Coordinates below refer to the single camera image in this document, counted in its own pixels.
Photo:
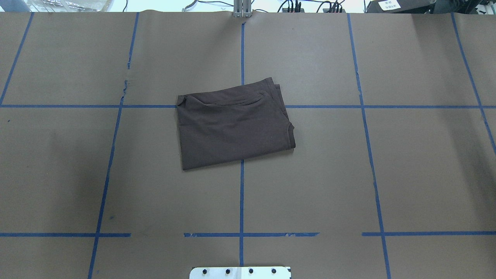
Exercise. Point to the white pedestal column base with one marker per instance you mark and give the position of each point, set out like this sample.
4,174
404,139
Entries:
256,272

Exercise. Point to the brown t-shirt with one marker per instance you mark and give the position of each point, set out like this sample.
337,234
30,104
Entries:
233,124

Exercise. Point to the aluminium frame post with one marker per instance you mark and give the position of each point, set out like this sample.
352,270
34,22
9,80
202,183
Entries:
242,8

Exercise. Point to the clear plastic tray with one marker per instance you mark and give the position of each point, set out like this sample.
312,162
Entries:
69,5

